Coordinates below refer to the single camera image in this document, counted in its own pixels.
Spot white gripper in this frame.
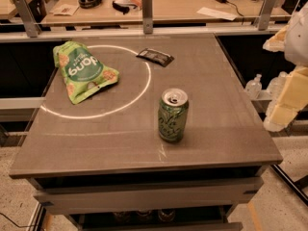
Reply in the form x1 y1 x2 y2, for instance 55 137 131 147
263 3 308 132

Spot green soda can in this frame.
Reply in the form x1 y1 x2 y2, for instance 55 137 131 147
158 89 189 142

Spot clear plastic bottle right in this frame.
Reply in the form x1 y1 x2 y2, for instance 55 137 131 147
267 71 288 99

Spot clear plastic bottle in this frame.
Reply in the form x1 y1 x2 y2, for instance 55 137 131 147
267 71 288 99
244 74 262 100

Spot clear plastic bottle left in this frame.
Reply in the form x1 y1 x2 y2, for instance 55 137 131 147
244 74 262 100

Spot white paper sheet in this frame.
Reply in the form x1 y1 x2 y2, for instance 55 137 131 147
197 7 237 21

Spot dark small packet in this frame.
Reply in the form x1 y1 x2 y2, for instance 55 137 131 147
137 48 174 67

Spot grey drawer front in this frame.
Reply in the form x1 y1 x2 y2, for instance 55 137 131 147
35 177 263 215

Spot black sunglasses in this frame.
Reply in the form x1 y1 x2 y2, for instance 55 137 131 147
113 1 138 14

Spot green snack bag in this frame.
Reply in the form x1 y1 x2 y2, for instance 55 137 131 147
53 41 119 105

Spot small paper card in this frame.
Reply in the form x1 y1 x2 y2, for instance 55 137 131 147
53 4 78 16

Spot right metal bracket post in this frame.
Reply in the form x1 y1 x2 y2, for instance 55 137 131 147
254 0 276 31

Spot metal bracket post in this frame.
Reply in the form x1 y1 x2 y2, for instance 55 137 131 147
141 0 153 34
13 0 40 38
254 0 276 31

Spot middle metal bracket post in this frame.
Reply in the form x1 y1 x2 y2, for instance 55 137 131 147
141 0 153 34

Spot left metal bracket post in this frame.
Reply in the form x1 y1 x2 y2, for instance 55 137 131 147
13 0 40 38

